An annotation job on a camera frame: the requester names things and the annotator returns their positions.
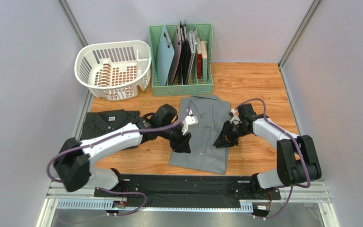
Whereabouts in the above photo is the grey long sleeve shirt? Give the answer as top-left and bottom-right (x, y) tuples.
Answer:
(169, 95), (231, 175)

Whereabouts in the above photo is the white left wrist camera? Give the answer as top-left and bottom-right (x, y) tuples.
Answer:
(181, 115), (199, 135)

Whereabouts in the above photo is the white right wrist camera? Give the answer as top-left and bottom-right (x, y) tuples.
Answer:
(229, 109), (241, 125)

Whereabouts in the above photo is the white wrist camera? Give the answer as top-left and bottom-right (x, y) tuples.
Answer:
(181, 115), (199, 135)
(229, 109), (241, 125)

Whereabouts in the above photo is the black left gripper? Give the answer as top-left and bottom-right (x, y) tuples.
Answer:
(159, 122), (192, 154)

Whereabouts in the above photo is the white slotted cable duct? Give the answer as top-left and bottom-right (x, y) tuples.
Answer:
(55, 200), (254, 212)

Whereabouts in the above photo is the teal book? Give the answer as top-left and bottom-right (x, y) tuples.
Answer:
(200, 40), (208, 83)

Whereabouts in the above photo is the dark striped folded shirt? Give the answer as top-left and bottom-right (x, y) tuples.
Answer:
(79, 109), (140, 140)

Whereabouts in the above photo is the black folder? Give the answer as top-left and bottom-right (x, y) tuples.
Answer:
(179, 21), (190, 85)

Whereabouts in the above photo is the white plastic laundry basket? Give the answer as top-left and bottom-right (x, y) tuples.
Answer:
(74, 40), (152, 101)

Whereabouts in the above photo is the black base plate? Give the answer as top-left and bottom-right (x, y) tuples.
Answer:
(93, 171), (313, 209)

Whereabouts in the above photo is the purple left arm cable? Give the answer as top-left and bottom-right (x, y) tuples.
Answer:
(46, 107), (191, 218)

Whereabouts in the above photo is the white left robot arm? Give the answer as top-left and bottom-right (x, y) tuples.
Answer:
(47, 104), (199, 192)

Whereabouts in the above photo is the green file organizer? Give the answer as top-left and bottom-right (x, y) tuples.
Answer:
(148, 22), (214, 96)

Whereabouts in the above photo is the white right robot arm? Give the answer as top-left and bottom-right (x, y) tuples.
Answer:
(213, 104), (322, 189)

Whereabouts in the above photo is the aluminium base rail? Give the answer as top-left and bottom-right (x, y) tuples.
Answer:
(46, 182), (331, 203)

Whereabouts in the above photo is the pink grey clipboard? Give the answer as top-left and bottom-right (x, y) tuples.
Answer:
(168, 21), (183, 85)

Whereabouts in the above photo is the light blue clipboard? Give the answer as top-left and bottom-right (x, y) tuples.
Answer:
(156, 25), (174, 86)

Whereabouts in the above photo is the red book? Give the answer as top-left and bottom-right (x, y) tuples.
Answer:
(196, 36), (202, 79)

